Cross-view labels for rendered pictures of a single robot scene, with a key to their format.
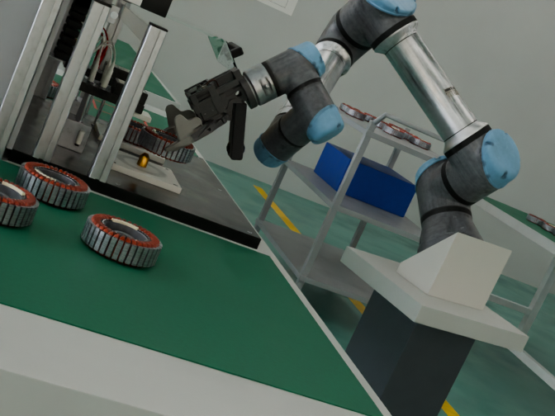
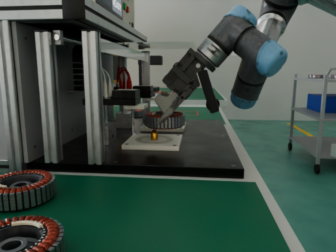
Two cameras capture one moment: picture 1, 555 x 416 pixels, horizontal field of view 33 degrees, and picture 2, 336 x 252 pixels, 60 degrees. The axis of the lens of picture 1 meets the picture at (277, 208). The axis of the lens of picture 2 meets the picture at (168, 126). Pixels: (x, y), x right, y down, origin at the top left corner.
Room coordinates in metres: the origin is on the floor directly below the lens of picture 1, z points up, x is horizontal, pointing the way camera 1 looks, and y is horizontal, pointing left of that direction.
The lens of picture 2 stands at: (1.08, -0.11, 0.97)
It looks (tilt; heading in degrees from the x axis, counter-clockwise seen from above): 10 degrees down; 26
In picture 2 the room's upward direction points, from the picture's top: straight up
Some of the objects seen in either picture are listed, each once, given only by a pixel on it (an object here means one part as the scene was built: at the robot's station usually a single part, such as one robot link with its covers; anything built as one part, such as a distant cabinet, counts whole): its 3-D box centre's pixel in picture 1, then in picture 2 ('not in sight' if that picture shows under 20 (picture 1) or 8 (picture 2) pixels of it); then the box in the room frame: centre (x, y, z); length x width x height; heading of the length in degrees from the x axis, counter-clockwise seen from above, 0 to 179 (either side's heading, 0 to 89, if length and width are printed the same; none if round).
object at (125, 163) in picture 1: (139, 168); (154, 141); (1.79, 0.28, 0.78); 0.15 x 0.15 x 0.01; 20
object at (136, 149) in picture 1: (128, 141); (164, 125); (2.02, 0.36, 0.78); 0.15 x 0.15 x 0.01; 20
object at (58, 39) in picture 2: (100, 1); (103, 48); (1.84, 0.48, 1.04); 0.62 x 0.02 x 0.03; 20
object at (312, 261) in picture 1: (356, 207); (333, 116); (4.61, -0.36, 0.51); 1.01 x 0.60 x 1.01; 20
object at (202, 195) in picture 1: (124, 158); (155, 137); (1.90, 0.33, 0.76); 0.64 x 0.47 x 0.02; 20
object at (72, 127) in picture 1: (73, 131); (104, 132); (1.74, 0.41, 0.80); 0.08 x 0.05 x 0.06; 20
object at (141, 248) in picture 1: (121, 240); (12, 251); (1.28, 0.18, 0.77); 0.11 x 0.11 x 0.04
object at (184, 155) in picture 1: (166, 144); (164, 119); (1.80, 0.25, 0.84); 0.11 x 0.11 x 0.04
